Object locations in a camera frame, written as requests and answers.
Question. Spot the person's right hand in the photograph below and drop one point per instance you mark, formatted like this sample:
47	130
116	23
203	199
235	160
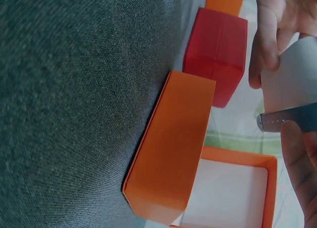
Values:
302	178

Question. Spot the person's left hand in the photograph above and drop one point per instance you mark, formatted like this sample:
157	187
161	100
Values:
284	10

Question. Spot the person's right fingers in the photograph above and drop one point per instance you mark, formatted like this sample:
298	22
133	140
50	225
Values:
297	168

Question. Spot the person's left fingers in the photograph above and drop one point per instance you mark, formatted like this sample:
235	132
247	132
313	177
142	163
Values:
265	52

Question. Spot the white cushion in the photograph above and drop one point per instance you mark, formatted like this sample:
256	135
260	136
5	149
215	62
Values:
292	77

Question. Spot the red paper box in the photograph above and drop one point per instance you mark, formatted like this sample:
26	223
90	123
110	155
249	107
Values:
218	52

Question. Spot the orange paper box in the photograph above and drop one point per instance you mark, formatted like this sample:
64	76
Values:
223	0

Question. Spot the open orange box white inside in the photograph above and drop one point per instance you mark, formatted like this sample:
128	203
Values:
232	193

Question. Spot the orange box lid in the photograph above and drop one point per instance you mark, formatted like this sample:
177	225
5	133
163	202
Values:
171	144

